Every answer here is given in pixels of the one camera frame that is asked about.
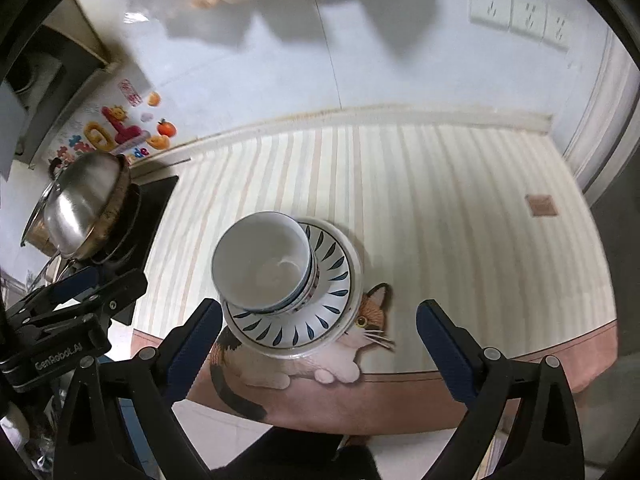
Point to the white bowl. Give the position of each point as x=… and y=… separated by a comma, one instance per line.
x=260, y=260
x=313, y=265

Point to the white wall socket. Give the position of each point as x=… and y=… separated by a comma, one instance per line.
x=490, y=2
x=529, y=15
x=557, y=27

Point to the brown square patch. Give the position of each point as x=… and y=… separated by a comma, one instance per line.
x=542, y=205

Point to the stainless steel pot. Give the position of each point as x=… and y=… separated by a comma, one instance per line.
x=117, y=220

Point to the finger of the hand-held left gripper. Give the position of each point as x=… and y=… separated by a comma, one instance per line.
x=75, y=282
x=120, y=292

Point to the group of colourful wall stickers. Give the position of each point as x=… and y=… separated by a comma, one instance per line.
x=120, y=127

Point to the white pink floral plate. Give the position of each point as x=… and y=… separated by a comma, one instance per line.
x=300, y=354

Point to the striped cat-print tablecloth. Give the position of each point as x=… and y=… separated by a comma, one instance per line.
x=450, y=260

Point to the blue-patterned bowl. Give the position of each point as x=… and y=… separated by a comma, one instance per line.
x=317, y=287

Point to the grey range hood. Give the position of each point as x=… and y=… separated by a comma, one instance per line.
x=50, y=85

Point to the white ribbed door frame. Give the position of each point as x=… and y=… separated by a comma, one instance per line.
x=607, y=120

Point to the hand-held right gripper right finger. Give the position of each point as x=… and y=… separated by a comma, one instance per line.
x=445, y=355

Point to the white blue leaf-pattern plate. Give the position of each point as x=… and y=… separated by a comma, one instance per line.
x=330, y=270

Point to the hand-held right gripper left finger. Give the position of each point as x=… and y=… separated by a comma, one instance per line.
x=195, y=350

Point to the black induction cooktop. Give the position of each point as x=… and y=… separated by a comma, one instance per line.
x=155, y=200

